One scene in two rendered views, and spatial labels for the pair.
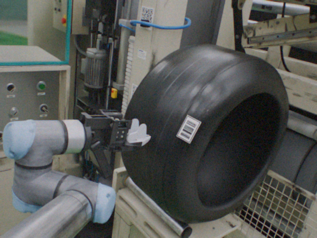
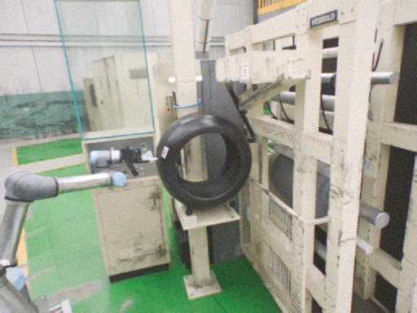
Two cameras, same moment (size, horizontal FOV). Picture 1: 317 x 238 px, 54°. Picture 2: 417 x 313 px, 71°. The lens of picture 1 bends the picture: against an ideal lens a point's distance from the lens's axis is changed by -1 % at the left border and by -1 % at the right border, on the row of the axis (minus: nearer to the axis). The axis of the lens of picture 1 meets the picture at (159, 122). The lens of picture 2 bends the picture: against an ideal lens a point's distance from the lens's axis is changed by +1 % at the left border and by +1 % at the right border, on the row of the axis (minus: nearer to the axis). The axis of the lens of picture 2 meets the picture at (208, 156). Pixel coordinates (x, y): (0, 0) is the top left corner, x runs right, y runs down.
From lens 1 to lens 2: 1.17 m
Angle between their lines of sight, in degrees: 28
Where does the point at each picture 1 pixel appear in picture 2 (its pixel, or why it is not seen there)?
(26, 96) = not seen: hidden behind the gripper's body
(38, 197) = not seen: hidden behind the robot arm
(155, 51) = not seen: hidden behind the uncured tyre
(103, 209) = (115, 179)
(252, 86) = (199, 130)
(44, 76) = (144, 139)
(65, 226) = (94, 178)
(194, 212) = (184, 196)
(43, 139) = (101, 156)
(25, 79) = (134, 142)
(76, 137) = (115, 156)
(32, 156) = (98, 162)
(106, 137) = (131, 157)
